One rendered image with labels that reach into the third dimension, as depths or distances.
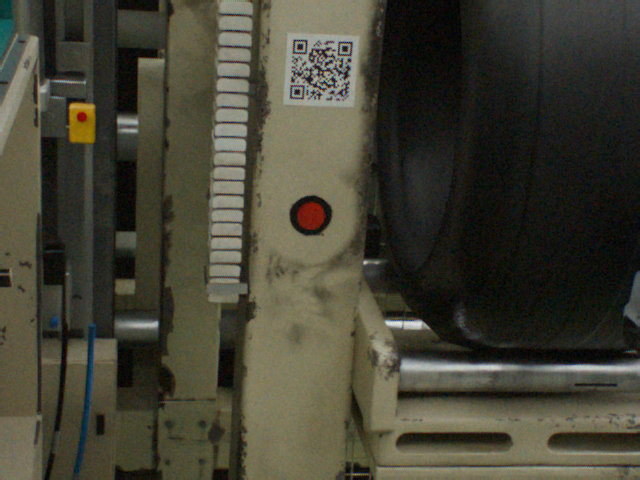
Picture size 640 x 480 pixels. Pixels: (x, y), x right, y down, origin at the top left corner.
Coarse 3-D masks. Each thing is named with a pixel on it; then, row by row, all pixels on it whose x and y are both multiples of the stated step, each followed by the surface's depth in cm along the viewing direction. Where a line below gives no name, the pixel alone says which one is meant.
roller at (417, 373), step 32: (416, 352) 132; (448, 352) 132; (480, 352) 133; (512, 352) 134; (544, 352) 134; (576, 352) 135; (608, 352) 136; (416, 384) 131; (448, 384) 131; (480, 384) 132; (512, 384) 132; (544, 384) 133; (576, 384) 133; (608, 384) 134
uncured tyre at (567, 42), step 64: (448, 0) 160; (512, 0) 111; (576, 0) 109; (384, 64) 155; (448, 64) 163; (512, 64) 110; (576, 64) 109; (384, 128) 156; (448, 128) 165; (512, 128) 111; (576, 128) 109; (384, 192) 153; (448, 192) 163; (512, 192) 112; (576, 192) 111; (448, 256) 122; (512, 256) 115; (576, 256) 115; (448, 320) 129; (512, 320) 122; (576, 320) 123
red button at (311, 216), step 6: (306, 204) 130; (312, 204) 130; (300, 210) 130; (306, 210) 130; (312, 210) 130; (318, 210) 130; (300, 216) 130; (306, 216) 130; (312, 216) 130; (318, 216) 130; (324, 216) 130; (300, 222) 130; (306, 222) 130; (312, 222) 130; (318, 222) 130; (306, 228) 130; (312, 228) 130
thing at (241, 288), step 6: (204, 270) 136; (240, 270) 138; (204, 276) 136; (204, 282) 135; (210, 288) 133; (216, 288) 133; (222, 288) 133; (228, 288) 133; (234, 288) 133; (240, 288) 133; (246, 288) 133; (240, 294) 135
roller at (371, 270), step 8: (368, 264) 157; (376, 264) 157; (384, 264) 157; (368, 272) 156; (376, 272) 156; (384, 272) 157; (368, 280) 156; (376, 280) 156; (384, 280) 157; (392, 280) 157; (376, 288) 157; (384, 288) 157; (392, 288) 157
